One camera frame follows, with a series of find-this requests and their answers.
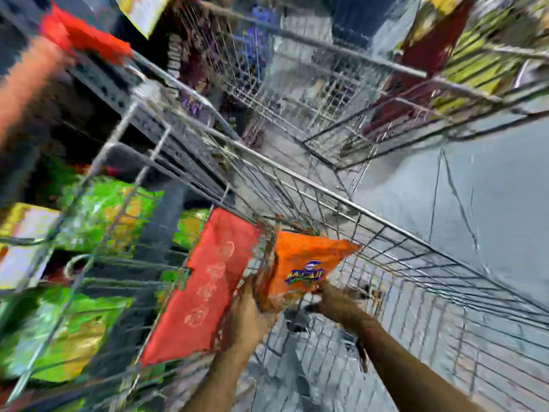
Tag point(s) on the person's left hand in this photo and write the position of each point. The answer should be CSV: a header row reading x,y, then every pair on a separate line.
x,y
244,315

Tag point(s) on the person's right hand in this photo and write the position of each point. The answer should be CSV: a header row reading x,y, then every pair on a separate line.
x,y
341,305

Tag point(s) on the person's left fingers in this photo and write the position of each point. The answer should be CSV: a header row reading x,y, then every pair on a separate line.
x,y
265,302

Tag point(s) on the person's right fingers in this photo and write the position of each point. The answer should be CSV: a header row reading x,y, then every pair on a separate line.
x,y
322,298

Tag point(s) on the orange snack packet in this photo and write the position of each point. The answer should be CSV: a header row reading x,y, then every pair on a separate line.
x,y
306,263

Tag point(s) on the person's right forearm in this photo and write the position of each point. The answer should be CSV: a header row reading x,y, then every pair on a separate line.
x,y
407,373

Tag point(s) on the person's left forearm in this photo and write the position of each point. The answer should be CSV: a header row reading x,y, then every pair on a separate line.
x,y
216,377

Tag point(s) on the red cart seat flap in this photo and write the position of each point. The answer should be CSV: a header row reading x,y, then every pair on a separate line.
x,y
206,291

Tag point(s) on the yellow white packet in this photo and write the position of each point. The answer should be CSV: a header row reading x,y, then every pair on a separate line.
x,y
25,248
143,12

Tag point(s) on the blue packet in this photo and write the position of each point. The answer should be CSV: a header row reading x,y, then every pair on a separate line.
x,y
253,42

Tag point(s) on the dark red snack packet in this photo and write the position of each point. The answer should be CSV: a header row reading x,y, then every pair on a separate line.
x,y
429,51

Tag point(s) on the yellow green snack packet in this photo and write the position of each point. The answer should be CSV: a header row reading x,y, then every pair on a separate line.
x,y
480,68

